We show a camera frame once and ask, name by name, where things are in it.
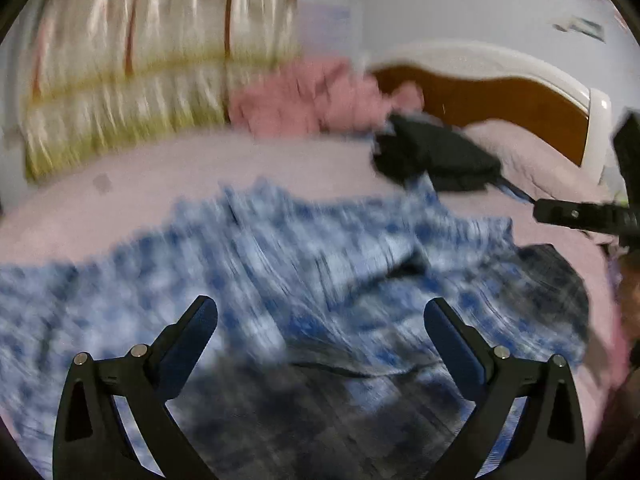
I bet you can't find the pink pillow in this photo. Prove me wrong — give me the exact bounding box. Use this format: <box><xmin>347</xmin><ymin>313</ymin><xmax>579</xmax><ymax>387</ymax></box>
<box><xmin>462</xmin><ymin>119</ymin><xmax>617</xmax><ymax>211</ymax></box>

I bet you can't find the pink quilt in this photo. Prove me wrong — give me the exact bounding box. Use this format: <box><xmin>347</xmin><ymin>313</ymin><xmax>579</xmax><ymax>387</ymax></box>
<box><xmin>227</xmin><ymin>57</ymin><xmax>426</xmax><ymax>140</ymax></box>

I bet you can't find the person's dark clothing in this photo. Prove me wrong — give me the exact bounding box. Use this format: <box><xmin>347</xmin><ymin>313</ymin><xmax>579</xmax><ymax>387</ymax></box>
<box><xmin>590</xmin><ymin>340</ymin><xmax>640</xmax><ymax>480</ymax></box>

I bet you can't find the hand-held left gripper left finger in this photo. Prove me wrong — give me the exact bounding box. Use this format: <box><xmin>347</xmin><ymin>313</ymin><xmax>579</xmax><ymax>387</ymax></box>
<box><xmin>52</xmin><ymin>296</ymin><xmax>218</xmax><ymax>480</ymax></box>

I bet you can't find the tree print curtain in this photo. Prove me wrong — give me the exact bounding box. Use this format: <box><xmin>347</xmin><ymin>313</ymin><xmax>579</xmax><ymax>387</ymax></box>
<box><xmin>22</xmin><ymin>0</ymin><xmax>301</xmax><ymax>182</ymax></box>

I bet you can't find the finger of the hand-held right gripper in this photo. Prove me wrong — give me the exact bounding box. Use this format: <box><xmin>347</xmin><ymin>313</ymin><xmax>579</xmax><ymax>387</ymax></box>
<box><xmin>613</xmin><ymin>112</ymin><xmax>640</xmax><ymax>201</ymax></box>
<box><xmin>532</xmin><ymin>199</ymin><xmax>623</xmax><ymax>233</ymax></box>

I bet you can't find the blue plaid shirt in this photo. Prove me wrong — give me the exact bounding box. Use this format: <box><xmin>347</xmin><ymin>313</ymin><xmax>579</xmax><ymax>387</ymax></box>
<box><xmin>0</xmin><ymin>175</ymin><xmax>592</xmax><ymax>480</ymax></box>

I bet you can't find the white and brown headboard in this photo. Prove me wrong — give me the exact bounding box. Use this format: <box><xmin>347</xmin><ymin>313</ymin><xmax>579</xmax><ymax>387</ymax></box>
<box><xmin>367</xmin><ymin>41</ymin><xmax>613</xmax><ymax>187</ymax></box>

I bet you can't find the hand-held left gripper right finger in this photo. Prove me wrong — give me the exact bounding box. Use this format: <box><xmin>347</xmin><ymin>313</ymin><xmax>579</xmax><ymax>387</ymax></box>
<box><xmin>424</xmin><ymin>297</ymin><xmax>587</xmax><ymax>480</ymax></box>

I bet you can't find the bed with pink sheet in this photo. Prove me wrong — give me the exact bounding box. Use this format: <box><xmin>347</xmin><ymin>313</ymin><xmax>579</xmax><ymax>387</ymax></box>
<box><xmin>0</xmin><ymin>122</ymin><xmax>631</xmax><ymax>480</ymax></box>

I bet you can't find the black garment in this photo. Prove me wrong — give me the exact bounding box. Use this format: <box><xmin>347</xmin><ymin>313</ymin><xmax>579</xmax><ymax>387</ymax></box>
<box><xmin>370</xmin><ymin>114</ymin><xmax>537</xmax><ymax>207</ymax></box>

